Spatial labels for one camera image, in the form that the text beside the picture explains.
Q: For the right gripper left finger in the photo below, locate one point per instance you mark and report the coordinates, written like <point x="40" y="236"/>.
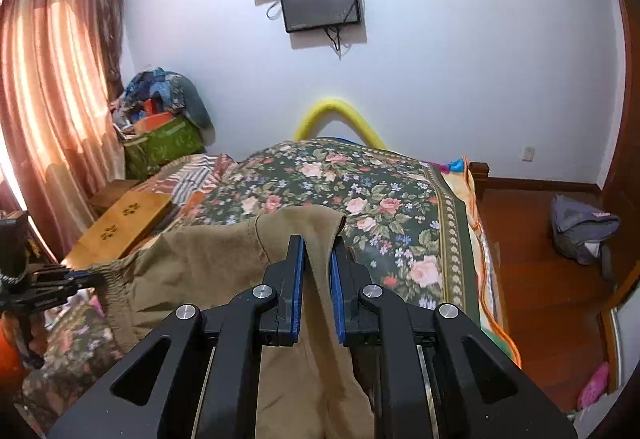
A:
<point x="280" y="324"/>

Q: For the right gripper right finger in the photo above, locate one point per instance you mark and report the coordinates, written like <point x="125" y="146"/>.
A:
<point x="355" y="324"/>

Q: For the olive khaki pants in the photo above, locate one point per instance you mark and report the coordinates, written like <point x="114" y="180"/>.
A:
<point x="307" y="391"/>

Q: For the floral green bedspread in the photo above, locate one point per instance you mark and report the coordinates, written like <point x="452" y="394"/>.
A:
<point x="402" y="221"/>

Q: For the orange yellow blanket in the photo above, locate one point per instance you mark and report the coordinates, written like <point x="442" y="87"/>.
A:
<point x="468" y="180"/>

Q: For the yellow foam tube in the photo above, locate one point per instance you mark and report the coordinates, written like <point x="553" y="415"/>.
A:
<point x="327" y="110"/>

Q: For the striped patterned cloth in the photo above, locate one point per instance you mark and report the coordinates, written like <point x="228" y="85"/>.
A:
<point x="188" y="179"/>

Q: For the green storage box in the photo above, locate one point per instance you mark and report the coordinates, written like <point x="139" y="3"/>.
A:
<point x="147" y="153"/>

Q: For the pile of blue clothes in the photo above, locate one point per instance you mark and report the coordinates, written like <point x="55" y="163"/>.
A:
<point x="169" y="92"/>

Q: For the grey purple bag on floor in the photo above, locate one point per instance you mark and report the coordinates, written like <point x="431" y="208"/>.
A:
<point x="580" y="230"/>

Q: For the pink striped curtain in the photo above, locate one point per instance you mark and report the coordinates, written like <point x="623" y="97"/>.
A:
<point x="55" y="113"/>

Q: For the pink slipper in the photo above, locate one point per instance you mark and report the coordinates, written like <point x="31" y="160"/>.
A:
<point x="595" y="387"/>

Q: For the white wall socket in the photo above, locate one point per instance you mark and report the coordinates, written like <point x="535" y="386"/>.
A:
<point x="528" y="154"/>

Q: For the small black wall monitor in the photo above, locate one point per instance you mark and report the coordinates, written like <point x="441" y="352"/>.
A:
<point x="301" y="15"/>

